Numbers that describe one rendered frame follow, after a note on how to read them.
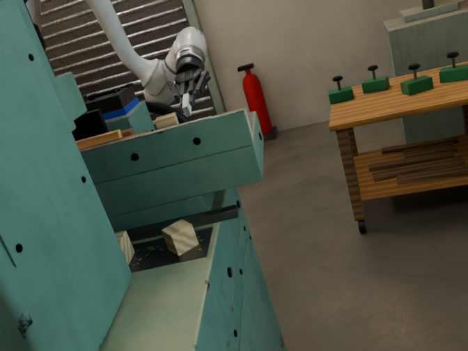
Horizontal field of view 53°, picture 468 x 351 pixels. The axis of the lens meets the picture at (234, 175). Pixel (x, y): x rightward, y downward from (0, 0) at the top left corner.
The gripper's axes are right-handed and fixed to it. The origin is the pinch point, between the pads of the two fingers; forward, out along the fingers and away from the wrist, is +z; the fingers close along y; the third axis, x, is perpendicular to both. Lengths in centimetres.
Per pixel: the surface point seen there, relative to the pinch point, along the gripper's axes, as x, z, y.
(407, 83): 55, -62, 75
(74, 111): -30, 43, -6
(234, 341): -7, 74, 12
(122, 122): -20.1, 33.6, -4.0
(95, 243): -27, 70, 1
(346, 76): 137, -209, 71
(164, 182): -19, 52, 5
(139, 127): -16.2, 30.6, -2.7
